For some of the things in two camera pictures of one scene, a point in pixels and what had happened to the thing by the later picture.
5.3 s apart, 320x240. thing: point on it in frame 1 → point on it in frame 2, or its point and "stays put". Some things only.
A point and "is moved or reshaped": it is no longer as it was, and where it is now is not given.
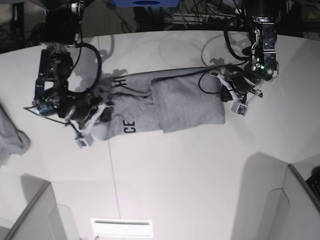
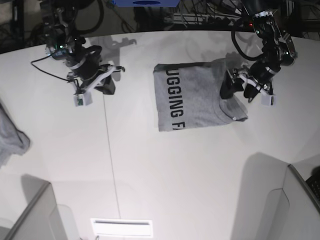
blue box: [146, 3] stays put
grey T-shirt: [168, 100] is moved or reshaped
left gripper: [85, 111] → [89, 71]
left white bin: [42, 218] stays put
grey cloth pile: [12, 141] stays put
